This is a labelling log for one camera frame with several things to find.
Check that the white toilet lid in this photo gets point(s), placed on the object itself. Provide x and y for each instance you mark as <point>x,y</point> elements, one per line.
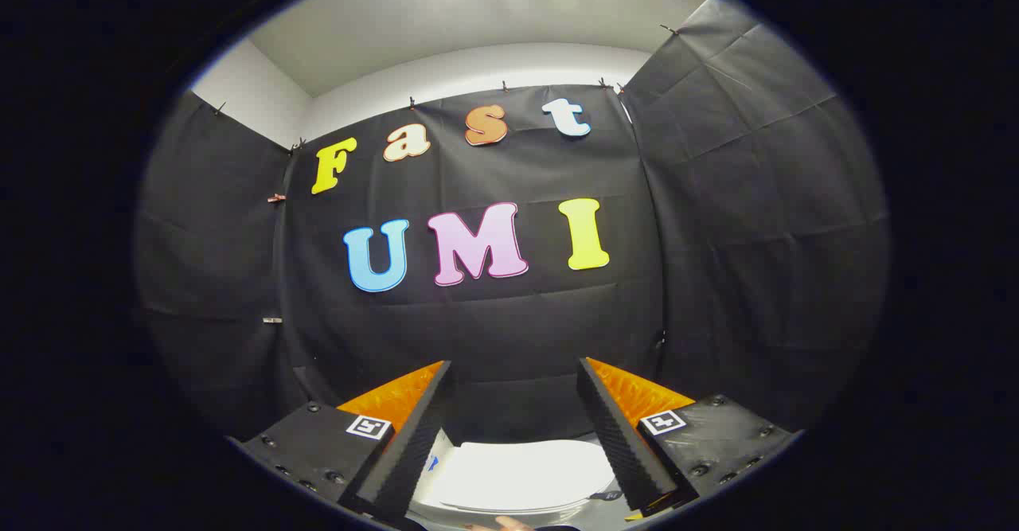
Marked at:
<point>525,471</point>

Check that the black backdrop cloth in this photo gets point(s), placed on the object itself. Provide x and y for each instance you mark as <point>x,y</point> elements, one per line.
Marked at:
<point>509,324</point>

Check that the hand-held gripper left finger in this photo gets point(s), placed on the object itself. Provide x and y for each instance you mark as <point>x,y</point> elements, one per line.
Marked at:
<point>418,451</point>

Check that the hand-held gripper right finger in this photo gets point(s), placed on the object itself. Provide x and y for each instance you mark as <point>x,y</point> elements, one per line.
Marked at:
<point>617,443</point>

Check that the white toilet body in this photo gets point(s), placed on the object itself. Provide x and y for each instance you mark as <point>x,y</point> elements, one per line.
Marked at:
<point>573,518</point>

